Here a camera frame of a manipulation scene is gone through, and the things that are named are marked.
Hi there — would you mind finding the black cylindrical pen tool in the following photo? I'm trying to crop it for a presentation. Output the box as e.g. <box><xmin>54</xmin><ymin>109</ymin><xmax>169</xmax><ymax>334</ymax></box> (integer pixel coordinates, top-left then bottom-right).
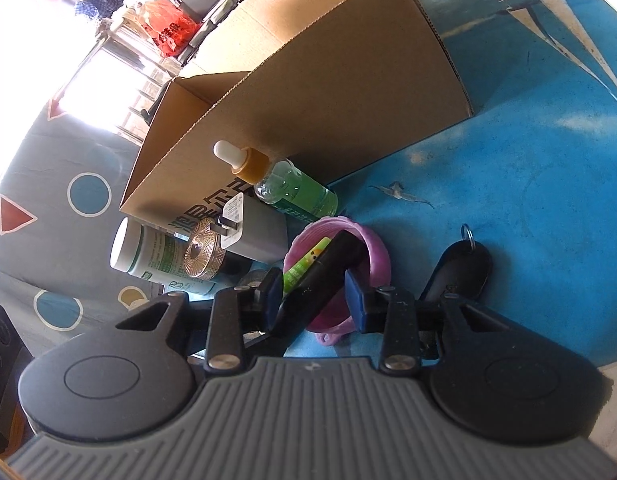
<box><xmin>246</xmin><ymin>231</ymin><xmax>366</xmax><ymax>361</ymax></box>

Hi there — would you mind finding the red plastic bag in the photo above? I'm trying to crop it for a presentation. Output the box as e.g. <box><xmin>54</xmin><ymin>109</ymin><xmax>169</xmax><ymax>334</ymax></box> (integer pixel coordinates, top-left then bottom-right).
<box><xmin>139</xmin><ymin>0</ymin><xmax>201</xmax><ymax>58</ymax></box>

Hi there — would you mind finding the green small tube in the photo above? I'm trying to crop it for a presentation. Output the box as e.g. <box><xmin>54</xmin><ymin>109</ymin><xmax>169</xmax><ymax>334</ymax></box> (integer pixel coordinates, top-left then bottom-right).
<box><xmin>284</xmin><ymin>236</ymin><xmax>331</xmax><ymax>295</ymax></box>

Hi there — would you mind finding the black key fob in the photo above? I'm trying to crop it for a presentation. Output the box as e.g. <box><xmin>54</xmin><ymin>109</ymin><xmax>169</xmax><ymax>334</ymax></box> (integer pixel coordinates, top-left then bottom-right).
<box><xmin>420</xmin><ymin>223</ymin><xmax>493</xmax><ymax>302</ymax></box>

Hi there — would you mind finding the large cardboard box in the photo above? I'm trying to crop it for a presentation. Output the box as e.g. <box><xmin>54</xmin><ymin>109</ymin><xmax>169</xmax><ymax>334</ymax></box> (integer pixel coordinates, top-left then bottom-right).
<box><xmin>121</xmin><ymin>0</ymin><xmax>473</xmax><ymax>234</ymax></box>

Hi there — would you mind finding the gold round lid jar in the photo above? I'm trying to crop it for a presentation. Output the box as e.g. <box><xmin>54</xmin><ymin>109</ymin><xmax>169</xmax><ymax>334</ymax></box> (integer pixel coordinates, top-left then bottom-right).
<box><xmin>184</xmin><ymin>218</ymin><xmax>226</xmax><ymax>281</ymax></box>

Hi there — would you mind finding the purple plastic ring cup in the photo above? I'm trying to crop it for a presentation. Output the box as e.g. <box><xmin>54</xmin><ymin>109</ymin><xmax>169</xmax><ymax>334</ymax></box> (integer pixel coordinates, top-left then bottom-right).
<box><xmin>282</xmin><ymin>216</ymin><xmax>392</xmax><ymax>347</ymax></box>

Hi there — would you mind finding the white green supplement bottle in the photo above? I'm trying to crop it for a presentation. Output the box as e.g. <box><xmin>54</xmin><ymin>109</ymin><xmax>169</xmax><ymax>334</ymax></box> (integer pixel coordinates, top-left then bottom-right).
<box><xmin>110</xmin><ymin>217</ymin><xmax>220</xmax><ymax>296</ymax></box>

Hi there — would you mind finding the green dropper bottle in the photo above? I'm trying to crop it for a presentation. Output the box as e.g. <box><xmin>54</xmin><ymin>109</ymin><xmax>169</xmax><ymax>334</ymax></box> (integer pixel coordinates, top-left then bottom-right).
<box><xmin>213</xmin><ymin>140</ymin><xmax>339</xmax><ymax>222</ymax></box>

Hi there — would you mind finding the white power adapter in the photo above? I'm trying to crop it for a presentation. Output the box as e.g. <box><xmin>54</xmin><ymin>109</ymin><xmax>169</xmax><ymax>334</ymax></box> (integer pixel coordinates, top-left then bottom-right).
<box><xmin>211</xmin><ymin>193</ymin><xmax>289</xmax><ymax>264</ymax></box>

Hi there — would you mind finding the grey patterned bed quilt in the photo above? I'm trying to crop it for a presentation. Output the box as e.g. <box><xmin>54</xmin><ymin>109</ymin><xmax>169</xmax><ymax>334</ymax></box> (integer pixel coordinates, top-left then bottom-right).
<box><xmin>0</xmin><ymin>110</ymin><xmax>162</xmax><ymax>356</ymax></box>

